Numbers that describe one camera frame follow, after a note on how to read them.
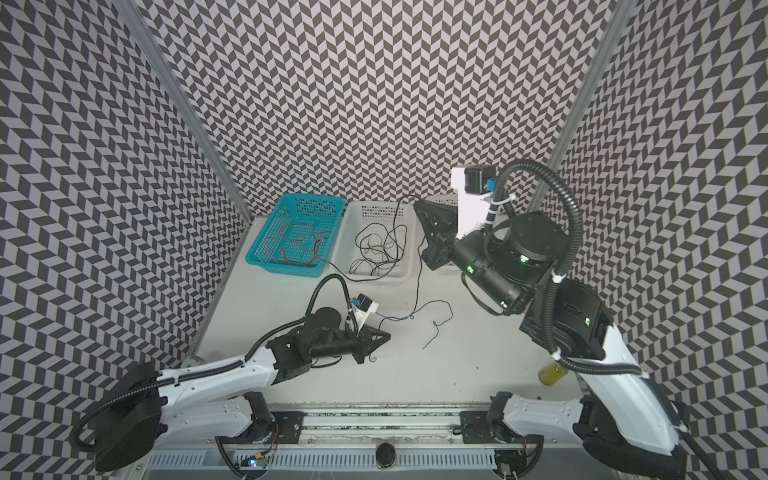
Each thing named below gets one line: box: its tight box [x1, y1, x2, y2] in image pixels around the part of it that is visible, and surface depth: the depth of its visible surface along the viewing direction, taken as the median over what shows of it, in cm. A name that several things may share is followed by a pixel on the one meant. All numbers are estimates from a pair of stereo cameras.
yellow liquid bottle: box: [538, 363, 569, 386], surface depth 80 cm
